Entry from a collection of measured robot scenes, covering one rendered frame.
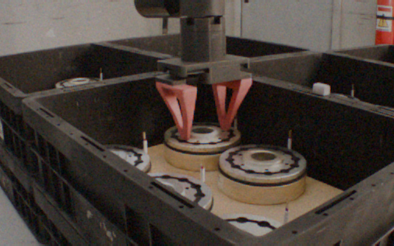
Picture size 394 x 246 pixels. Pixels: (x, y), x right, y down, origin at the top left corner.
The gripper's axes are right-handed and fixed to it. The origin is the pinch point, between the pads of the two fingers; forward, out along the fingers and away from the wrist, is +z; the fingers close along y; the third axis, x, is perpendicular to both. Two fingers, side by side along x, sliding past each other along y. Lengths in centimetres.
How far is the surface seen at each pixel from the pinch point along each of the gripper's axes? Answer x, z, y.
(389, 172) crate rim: 30.7, -4.7, 4.3
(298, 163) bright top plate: 13.9, 1.5, -3.3
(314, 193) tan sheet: 16.1, 4.8, -4.1
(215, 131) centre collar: 0.8, 0.4, -1.0
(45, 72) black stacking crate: -47.1, -3.2, 9.2
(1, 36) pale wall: -338, 3, -22
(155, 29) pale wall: -387, 16, -199
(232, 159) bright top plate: 8.4, 1.4, 2.0
